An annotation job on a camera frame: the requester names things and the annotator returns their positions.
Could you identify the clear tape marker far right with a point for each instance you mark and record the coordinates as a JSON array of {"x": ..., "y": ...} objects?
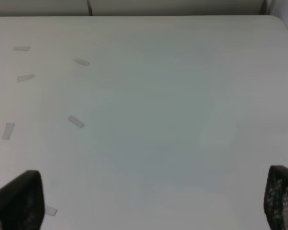
[{"x": 81, "y": 61}]

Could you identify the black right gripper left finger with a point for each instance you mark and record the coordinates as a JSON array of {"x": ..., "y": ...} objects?
[{"x": 22, "y": 204}]

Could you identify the clear tape marker under shirt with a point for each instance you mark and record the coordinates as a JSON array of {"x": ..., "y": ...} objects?
[{"x": 8, "y": 131}]

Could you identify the clear tape marker right middle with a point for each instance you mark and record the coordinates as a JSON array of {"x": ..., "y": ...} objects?
[{"x": 76, "y": 121}]

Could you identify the clear tape marker right lower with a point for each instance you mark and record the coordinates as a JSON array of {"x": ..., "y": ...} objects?
[{"x": 51, "y": 211}]

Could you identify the clear tape marker by shirt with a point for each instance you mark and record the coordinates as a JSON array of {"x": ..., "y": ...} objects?
[{"x": 25, "y": 77}]

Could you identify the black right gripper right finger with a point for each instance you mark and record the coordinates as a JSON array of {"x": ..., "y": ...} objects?
[{"x": 276, "y": 198}]

